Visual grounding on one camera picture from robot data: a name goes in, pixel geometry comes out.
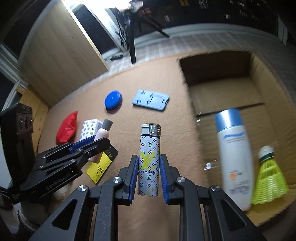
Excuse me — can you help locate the white blue-capped sunscreen bottle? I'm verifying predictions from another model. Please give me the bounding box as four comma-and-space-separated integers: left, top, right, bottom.
215, 108, 254, 211

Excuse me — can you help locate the small pink lotion bottle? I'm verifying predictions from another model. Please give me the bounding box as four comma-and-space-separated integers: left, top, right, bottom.
89, 119, 113, 163

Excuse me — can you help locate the red cloth pouch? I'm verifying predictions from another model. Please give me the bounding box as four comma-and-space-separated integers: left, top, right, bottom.
56, 111, 78, 145

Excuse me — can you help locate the pine plank panel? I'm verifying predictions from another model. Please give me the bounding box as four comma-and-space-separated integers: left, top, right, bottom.
16, 86, 49, 154

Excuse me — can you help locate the yellow black notepad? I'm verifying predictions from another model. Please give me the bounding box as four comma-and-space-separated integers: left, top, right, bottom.
86, 145, 118, 184

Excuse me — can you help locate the yellow plastic shuttlecock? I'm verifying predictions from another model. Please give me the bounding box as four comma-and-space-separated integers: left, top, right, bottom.
251, 146, 289, 205

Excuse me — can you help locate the brown cardboard box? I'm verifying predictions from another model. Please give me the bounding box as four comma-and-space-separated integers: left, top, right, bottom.
179, 50, 295, 225

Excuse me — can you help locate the white patterned tissue pack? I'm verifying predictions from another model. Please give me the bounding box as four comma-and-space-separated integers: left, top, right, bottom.
79, 119, 102, 141

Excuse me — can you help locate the patterned white lighter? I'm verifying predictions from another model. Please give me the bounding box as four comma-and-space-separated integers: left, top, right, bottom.
138, 123, 161, 197

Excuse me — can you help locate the light wooden board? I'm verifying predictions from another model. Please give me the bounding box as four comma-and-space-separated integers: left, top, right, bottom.
18, 1, 109, 106

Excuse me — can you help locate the blue round tape measure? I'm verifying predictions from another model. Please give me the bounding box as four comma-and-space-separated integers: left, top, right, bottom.
104, 90, 122, 112

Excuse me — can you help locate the black power strip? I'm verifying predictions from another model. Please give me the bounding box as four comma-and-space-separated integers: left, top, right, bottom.
110, 54, 124, 61

